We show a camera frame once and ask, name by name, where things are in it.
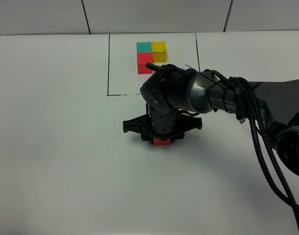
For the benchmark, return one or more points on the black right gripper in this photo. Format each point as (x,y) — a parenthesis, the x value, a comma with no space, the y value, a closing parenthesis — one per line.
(172,125)

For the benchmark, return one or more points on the yellow template block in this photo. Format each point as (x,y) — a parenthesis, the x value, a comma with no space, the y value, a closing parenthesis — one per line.
(159,52)

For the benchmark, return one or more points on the green template block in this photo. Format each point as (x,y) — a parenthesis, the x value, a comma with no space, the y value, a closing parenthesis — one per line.
(144,47)

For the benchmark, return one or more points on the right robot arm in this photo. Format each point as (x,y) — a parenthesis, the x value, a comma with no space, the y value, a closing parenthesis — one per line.
(174,98)

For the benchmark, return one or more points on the red template block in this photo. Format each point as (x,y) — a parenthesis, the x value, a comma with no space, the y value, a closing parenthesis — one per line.
(142,60)

